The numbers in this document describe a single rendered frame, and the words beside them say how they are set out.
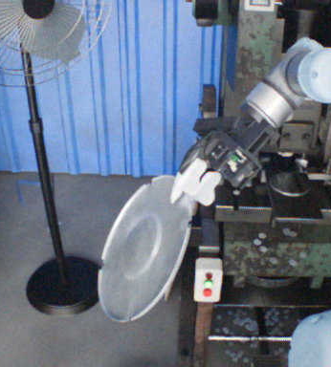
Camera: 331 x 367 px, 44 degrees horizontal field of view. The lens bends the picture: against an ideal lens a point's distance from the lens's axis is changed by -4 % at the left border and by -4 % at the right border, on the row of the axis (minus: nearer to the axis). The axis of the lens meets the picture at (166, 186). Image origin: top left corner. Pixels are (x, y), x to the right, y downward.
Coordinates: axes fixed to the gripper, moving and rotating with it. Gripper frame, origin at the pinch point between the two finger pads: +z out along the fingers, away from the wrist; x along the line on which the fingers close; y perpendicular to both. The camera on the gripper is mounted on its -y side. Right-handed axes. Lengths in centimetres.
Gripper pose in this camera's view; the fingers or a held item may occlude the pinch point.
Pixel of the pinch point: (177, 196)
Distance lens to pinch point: 75.6
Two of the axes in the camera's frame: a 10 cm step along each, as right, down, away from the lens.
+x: 6.6, 4.5, 6.0
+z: -6.6, 7.3, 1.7
